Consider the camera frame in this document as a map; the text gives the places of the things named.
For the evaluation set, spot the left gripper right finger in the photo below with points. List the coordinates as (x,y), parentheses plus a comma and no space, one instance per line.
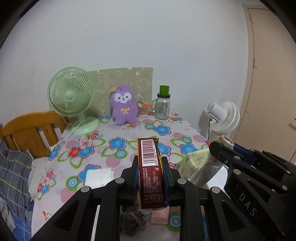
(205,214)

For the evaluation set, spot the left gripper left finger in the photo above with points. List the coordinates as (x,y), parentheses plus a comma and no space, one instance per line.
(93,213)

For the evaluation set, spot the grey sock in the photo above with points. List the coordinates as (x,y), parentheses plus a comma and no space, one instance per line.
(131,220)

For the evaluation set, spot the white cloth pack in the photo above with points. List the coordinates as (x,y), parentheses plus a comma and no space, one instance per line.
(96,178)

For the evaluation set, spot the pink paper packet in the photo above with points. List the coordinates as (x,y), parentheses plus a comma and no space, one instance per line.
(160,217)

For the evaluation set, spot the red barcode box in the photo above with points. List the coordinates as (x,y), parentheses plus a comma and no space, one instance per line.
(151,184)

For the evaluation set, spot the yellow cartoon storage box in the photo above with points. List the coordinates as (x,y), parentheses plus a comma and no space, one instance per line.
(199,167)

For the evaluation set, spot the floral tablecloth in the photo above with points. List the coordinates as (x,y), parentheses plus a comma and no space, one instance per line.
(109,146)

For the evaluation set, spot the beige door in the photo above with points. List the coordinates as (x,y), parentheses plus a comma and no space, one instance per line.
(268,106)

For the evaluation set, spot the white floor fan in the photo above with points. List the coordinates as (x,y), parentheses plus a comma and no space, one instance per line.
(218,119)

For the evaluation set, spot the crumpled white cloth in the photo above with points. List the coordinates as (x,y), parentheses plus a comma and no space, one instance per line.
(6,215)

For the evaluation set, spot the grey plaid pillow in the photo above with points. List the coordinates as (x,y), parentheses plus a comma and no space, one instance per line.
(15,170)

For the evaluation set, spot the wooden bed headboard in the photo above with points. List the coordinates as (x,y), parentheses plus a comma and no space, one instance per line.
(22,133)

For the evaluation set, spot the purple plush toy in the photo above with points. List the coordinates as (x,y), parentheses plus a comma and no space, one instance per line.
(123,105)

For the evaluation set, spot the toothpick jar orange lid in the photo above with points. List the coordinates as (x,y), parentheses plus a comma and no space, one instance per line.
(143,108)

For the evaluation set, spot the glass mason jar green lid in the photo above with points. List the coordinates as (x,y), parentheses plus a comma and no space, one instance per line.
(161,105)

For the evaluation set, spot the green desk fan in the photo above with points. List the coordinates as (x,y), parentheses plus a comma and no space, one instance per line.
(70,94)

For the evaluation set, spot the green patterned backboard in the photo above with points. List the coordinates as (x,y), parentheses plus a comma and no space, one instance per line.
(137,80)

